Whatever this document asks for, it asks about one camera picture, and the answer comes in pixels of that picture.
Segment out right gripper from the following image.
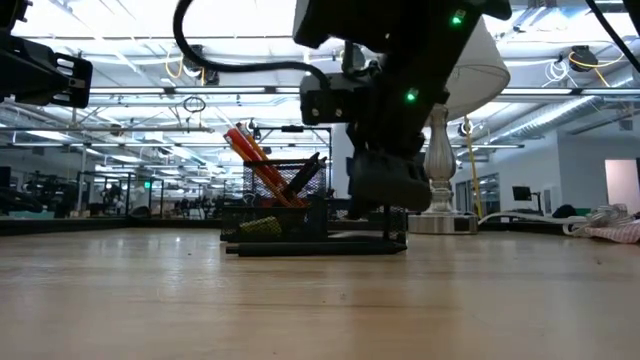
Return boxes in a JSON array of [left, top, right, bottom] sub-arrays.
[[345, 53, 452, 222]]

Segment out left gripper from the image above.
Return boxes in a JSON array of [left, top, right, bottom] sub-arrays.
[[0, 33, 95, 110]]

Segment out black pen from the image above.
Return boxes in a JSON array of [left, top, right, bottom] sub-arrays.
[[294, 155, 329, 194], [225, 240, 409, 258], [281, 152, 321, 201]]

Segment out small yellow eraser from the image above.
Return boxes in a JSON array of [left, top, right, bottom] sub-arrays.
[[239, 216, 284, 237]]

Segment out red handled scissors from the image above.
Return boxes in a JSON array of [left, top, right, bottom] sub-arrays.
[[222, 127, 294, 209]]

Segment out black mesh desk organizer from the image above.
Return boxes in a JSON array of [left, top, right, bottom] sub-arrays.
[[219, 158, 409, 245]]

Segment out white shade silver table lamp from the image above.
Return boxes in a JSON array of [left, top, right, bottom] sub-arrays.
[[407, 17, 512, 235]]

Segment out yellow hanging cable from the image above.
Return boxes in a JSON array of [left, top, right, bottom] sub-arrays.
[[462, 114, 484, 221]]

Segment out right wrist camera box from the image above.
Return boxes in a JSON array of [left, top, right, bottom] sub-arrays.
[[298, 72, 374, 127]]

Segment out white lamp cord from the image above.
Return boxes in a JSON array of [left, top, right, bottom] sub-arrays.
[[477, 202, 640, 236]]

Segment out black aluminium table frame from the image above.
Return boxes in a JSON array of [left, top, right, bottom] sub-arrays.
[[0, 215, 569, 237]]

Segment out black right camera cable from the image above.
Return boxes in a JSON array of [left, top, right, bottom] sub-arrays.
[[172, 0, 332, 89]]

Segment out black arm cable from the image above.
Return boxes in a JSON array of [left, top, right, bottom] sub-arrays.
[[583, 0, 640, 74]]

